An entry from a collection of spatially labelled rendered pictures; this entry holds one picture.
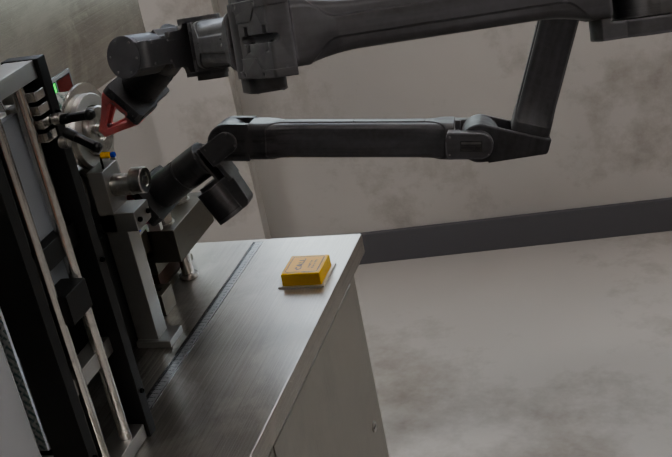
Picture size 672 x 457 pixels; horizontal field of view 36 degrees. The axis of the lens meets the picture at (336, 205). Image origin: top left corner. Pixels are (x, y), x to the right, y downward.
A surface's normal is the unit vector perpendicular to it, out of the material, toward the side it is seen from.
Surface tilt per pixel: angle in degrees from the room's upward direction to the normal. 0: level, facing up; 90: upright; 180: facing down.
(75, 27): 90
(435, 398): 0
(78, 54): 90
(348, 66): 90
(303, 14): 77
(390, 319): 0
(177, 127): 90
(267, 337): 0
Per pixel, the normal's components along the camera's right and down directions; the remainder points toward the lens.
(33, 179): 0.95, -0.06
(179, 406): -0.18, -0.90
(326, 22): 0.09, 0.16
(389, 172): -0.11, 0.41
